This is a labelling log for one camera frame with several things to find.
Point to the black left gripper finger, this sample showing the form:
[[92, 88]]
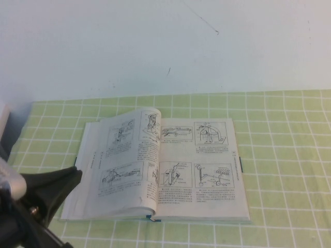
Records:
[[51, 179], [57, 201]]

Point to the book with technical drawings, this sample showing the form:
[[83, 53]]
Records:
[[196, 201]]

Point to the white side board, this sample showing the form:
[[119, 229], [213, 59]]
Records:
[[3, 116]]

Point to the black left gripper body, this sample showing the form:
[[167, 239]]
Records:
[[23, 227]]

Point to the green checked tablecloth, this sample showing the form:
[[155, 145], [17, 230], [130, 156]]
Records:
[[284, 144]]

